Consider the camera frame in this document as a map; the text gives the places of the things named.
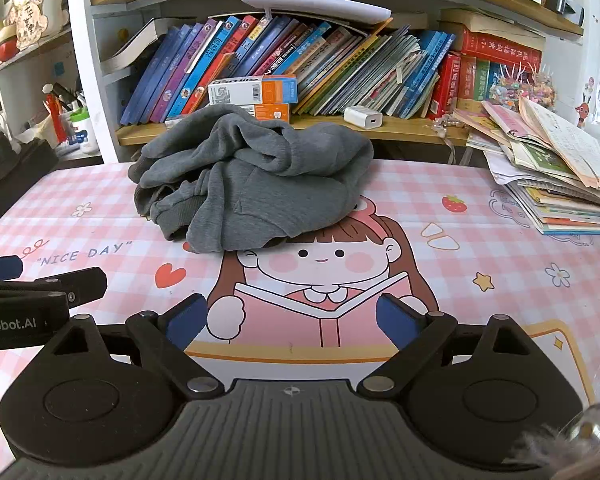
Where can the colourful sticker bag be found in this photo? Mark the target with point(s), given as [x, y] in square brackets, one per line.
[522, 90]

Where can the white bottle with blue label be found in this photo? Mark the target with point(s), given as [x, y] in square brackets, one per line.
[85, 132]

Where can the white side shelf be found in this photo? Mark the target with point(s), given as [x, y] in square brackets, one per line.
[10, 75]

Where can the white desk lamp head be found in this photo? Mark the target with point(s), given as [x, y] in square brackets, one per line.
[305, 5]

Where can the pile of workbooks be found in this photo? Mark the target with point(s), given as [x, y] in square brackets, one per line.
[555, 195]

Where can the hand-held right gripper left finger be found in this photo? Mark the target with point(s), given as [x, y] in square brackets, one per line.
[187, 322]

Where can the orange and white box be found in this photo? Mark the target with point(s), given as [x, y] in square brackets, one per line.
[272, 111]
[250, 90]

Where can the row of shelf books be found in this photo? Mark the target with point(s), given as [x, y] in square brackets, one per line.
[330, 60]

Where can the wooden bookshelf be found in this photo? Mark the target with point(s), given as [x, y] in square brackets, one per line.
[405, 129]

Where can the cartoon figure ornament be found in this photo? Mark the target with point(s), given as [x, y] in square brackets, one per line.
[27, 15]

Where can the grey fur charm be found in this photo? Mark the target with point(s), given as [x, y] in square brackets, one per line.
[555, 447]

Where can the pink cartoon desk mat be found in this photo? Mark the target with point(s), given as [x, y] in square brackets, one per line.
[480, 270]

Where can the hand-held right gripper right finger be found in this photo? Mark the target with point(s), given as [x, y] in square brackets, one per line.
[395, 320]

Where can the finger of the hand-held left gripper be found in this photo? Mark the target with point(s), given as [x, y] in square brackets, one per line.
[82, 282]
[2, 266]

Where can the white charger plug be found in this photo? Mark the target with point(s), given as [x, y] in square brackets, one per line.
[362, 116]

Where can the grey sweatshirt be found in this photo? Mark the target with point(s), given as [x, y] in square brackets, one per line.
[260, 185]

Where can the deer wall sticker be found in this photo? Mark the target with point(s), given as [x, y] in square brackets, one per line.
[585, 110]

